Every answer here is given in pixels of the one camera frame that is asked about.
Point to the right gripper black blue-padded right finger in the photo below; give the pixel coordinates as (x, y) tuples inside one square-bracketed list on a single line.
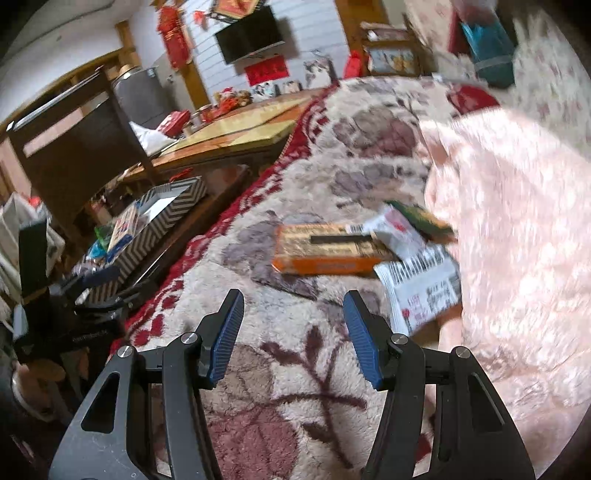
[(474, 437)]

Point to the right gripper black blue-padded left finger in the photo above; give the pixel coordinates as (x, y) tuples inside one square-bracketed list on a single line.
[(110, 435)]

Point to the blue cracker pack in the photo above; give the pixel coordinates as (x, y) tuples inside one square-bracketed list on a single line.
[(124, 230)]

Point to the light blue snack packet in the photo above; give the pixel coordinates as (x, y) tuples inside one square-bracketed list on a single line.
[(96, 252)]

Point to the green black snack packet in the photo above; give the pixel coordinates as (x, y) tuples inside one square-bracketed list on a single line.
[(104, 232)]

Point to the left hand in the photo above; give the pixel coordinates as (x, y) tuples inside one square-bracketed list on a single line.
[(50, 391)]

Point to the chevron pattern storage box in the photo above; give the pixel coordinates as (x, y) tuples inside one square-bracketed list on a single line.
[(147, 221)]

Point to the white grey snack packet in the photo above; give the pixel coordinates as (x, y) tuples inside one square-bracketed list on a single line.
[(420, 288)]

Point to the dark wooden chair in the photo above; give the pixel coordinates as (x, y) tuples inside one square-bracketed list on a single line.
[(72, 168)]

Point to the dark wooden bench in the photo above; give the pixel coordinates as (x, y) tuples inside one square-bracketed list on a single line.
[(223, 186)]

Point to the white small snack packet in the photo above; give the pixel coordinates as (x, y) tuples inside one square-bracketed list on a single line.
[(393, 229)]

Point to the dark green snack packet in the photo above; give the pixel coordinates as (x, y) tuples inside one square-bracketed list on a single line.
[(425, 222)]

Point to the red gift box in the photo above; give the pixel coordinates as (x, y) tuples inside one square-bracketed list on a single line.
[(172, 125)]

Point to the orange snack box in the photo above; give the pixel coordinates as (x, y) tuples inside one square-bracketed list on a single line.
[(326, 249)]

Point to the pink quilted blanket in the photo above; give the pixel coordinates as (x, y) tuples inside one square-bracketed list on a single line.
[(518, 200)]

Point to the wooden tea table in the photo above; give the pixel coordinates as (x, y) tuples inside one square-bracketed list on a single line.
[(253, 135)]

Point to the red paper bag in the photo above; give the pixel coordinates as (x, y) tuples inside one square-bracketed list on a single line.
[(355, 66)]

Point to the framed picture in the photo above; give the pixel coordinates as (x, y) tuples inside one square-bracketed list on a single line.
[(395, 50)]

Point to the wall mounted television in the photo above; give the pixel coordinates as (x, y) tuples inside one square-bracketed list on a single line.
[(252, 34)]

